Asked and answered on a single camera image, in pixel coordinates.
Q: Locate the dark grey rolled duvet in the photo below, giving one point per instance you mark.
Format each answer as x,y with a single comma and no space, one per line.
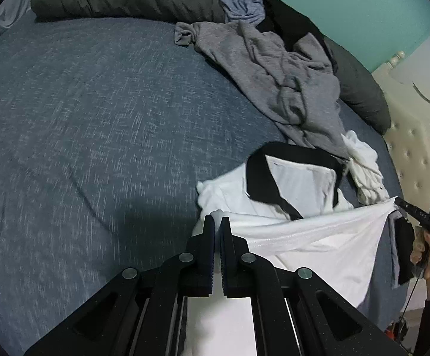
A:
359,90

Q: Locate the cream tufted headboard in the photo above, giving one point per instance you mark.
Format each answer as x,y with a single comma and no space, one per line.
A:
408,139

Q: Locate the blue-grey bed sheet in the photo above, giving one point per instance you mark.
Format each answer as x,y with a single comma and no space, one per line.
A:
106,127

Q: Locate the white long sleeve garment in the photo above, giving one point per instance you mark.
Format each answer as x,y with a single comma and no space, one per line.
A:
364,170

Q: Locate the folded black white garment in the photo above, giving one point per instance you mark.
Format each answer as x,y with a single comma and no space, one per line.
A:
402,237

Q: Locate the clutter on floor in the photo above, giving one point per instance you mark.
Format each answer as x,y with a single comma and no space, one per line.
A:
397,330

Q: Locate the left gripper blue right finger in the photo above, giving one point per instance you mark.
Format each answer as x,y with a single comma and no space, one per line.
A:
295,313

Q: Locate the grey sweatshirt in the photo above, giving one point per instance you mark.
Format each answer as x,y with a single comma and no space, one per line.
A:
297,90

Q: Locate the blue-purple crumpled garment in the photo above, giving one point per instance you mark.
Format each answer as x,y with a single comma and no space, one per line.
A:
249,11

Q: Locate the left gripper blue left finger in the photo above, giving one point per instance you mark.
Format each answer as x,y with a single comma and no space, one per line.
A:
138,313

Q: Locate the white polo shirt black collar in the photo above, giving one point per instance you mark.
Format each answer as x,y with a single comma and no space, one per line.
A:
285,201

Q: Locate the person right hand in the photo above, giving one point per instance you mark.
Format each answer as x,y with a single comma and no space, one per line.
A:
428,255

